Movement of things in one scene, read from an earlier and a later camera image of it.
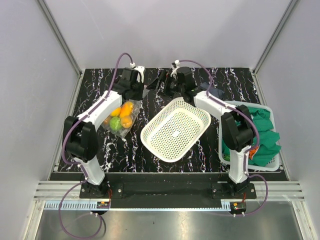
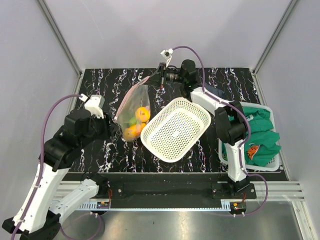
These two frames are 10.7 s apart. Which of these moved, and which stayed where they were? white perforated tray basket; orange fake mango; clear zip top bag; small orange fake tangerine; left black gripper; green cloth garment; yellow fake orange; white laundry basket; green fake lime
Moved: green fake lime; orange fake mango; yellow fake orange; left black gripper; clear zip top bag; small orange fake tangerine
Stayed: white laundry basket; white perforated tray basket; green cloth garment
